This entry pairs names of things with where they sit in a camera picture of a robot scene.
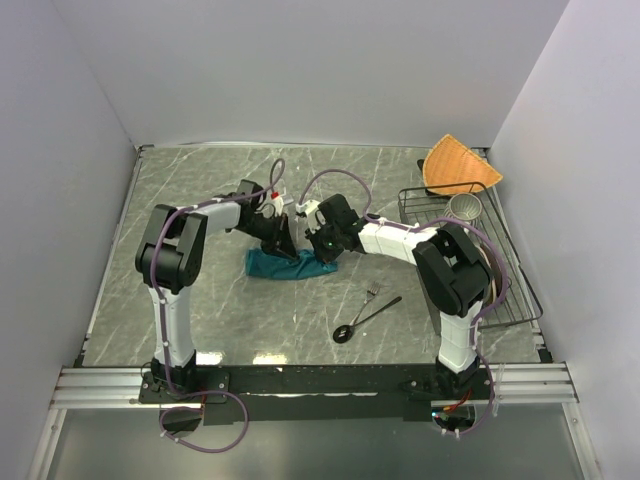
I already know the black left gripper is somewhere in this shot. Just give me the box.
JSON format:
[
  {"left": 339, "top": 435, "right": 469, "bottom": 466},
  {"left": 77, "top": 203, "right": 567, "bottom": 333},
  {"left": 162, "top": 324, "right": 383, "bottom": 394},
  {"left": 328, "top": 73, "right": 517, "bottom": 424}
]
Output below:
[{"left": 239, "top": 212, "right": 299, "bottom": 262}]

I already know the teal satin napkin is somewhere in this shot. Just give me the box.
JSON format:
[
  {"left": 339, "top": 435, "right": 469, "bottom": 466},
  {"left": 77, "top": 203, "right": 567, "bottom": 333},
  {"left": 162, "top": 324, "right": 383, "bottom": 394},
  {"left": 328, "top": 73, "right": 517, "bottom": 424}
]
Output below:
[{"left": 245, "top": 248, "right": 338, "bottom": 281}]

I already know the silver fork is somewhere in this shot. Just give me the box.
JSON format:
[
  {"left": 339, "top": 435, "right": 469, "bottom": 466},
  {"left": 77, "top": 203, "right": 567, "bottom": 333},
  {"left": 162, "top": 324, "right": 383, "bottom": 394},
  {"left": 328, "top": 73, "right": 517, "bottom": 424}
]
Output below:
[{"left": 349, "top": 281, "right": 381, "bottom": 326}]

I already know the black spoon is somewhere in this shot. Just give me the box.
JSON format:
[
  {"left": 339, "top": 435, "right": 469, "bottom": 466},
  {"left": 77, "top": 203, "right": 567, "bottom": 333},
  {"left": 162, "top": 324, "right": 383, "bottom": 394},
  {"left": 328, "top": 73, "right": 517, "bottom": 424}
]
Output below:
[{"left": 332, "top": 296, "right": 403, "bottom": 344}]

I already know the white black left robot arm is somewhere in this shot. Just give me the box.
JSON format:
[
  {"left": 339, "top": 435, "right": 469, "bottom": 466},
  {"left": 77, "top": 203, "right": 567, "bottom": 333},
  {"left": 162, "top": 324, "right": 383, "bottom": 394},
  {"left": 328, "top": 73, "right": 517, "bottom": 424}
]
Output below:
[{"left": 135, "top": 180, "right": 299, "bottom": 402}]

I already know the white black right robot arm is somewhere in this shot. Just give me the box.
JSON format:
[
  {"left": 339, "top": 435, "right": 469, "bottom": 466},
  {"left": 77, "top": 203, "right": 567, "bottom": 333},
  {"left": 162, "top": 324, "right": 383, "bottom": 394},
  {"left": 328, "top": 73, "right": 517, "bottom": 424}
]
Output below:
[{"left": 296, "top": 194, "right": 493, "bottom": 399}]

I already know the orange woven fan basket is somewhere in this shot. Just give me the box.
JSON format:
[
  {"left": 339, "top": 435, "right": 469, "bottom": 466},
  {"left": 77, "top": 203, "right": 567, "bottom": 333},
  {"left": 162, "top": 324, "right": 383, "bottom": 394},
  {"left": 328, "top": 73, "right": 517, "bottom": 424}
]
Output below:
[{"left": 422, "top": 134, "right": 503, "bottom": 196}]

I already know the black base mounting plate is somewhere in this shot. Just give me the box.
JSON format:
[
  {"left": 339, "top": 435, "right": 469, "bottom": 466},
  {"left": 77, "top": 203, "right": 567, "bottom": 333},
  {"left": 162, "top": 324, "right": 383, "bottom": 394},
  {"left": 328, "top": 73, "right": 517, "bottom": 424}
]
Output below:
[{"left": 139, "top": 364, "right": 491, "bottom": 425}]

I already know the dark brown plate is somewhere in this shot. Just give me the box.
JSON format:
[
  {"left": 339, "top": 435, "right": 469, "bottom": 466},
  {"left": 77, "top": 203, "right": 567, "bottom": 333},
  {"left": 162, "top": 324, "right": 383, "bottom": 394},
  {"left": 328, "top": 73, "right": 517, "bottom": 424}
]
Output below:
[{"left": 479, "top": 245, "right": 510, "bottom": 305}]

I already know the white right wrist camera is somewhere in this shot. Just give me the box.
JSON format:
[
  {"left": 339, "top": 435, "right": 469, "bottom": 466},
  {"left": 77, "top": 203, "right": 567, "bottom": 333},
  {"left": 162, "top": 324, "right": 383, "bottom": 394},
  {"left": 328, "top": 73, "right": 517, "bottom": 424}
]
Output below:
[{"left": 295, "top": 200, "right": 322, "bottom": 233}]

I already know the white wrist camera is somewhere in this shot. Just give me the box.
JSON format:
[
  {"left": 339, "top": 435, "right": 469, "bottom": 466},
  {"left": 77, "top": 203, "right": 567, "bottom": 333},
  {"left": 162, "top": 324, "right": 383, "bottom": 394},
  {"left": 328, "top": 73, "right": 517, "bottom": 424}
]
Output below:
[
  {"left": 268, "top": 186, "right": 294, "bottom": 214},
  {"left": 295, "top": 200, "right": 322, "bottom": 233}
]

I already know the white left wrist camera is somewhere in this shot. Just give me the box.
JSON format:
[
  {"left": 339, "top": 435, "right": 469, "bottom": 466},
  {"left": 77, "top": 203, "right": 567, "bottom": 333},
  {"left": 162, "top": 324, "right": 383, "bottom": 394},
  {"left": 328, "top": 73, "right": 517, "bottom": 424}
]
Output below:
[{"left": 268, "top": 186, "right": 294, "bottom": 214}]

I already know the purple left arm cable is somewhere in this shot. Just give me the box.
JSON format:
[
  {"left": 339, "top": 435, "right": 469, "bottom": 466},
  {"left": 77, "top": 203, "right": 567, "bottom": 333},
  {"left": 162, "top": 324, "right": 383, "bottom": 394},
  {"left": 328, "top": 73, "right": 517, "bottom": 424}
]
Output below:
[{"left": 149, "top": 158, "right": 250, "bottom": 455}]

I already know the black wire dish rack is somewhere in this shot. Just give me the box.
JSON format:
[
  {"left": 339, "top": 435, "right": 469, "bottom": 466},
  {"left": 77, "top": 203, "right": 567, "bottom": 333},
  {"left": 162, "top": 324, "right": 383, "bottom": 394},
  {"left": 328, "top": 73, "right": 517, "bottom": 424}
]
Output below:
[{"left": 398, "top": 187, "right": 543, "bottom": 330}]

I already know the aluminium rail frame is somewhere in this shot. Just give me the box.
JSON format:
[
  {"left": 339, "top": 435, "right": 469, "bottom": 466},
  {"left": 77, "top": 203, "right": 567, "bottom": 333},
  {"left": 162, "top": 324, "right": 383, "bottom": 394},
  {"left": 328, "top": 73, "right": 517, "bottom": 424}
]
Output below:
[{"left": 27, "top": 363, "right": 602, "bottom": 479}]

